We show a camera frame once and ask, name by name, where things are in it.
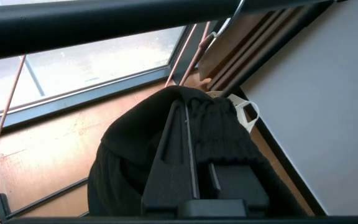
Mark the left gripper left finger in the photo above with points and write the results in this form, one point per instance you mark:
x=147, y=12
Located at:
x=172, y=174

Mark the black garment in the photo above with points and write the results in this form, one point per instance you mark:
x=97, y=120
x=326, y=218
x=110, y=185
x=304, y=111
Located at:
x=126, y=140

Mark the white laundry basket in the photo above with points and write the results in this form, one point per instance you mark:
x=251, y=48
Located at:
x=236, y=102

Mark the black clothes rack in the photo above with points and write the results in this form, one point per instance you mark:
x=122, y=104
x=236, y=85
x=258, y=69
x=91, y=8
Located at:
x=104, y=25

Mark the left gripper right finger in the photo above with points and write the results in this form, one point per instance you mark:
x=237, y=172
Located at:
x=238, y=183

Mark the brown curtain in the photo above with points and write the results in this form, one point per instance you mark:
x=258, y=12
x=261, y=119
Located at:
x=228, y=56

